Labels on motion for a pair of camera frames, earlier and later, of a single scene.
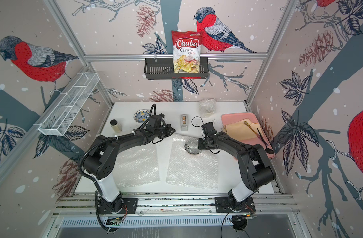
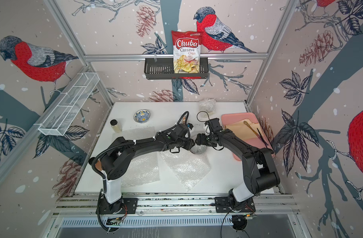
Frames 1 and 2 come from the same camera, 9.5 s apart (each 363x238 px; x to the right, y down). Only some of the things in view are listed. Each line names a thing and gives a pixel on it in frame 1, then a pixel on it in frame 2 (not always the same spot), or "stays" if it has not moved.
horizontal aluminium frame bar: (170, 55) stays
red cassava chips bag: (186, 51) stays
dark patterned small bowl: (191, 146) stays
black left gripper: (168, 127) -> (191, 142)
